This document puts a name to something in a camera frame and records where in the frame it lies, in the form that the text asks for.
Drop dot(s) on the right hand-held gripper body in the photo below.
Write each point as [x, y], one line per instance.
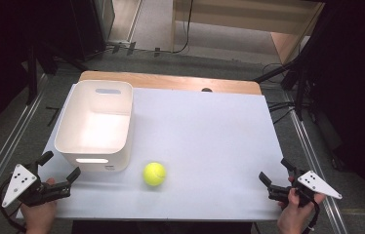
[317, 183]

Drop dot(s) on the black metal stand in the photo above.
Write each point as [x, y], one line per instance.
[33, 74]

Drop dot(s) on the black cabinet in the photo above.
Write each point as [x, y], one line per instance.
[89, 26]

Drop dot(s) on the metal floor rail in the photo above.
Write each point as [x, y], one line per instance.
[5, 152]
[314, 162]

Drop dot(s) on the person's right hand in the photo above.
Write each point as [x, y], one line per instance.
[292, 219]

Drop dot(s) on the person's left hand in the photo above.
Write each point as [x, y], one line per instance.
[39, 216]

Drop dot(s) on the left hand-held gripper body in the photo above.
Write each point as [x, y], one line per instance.
[18, 183]

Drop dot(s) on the yellow tennis ball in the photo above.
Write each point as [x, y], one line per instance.
[154, 174]

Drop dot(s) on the dark curtain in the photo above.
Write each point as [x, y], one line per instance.
[359, 81]
[5, 48]

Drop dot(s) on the black tripod stand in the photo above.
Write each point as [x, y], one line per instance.
[301, 84]

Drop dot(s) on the light wooden shelf unit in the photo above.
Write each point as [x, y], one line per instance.
[235, 16]

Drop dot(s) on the white plastic storage bin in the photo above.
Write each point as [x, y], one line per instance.
[97, 130]

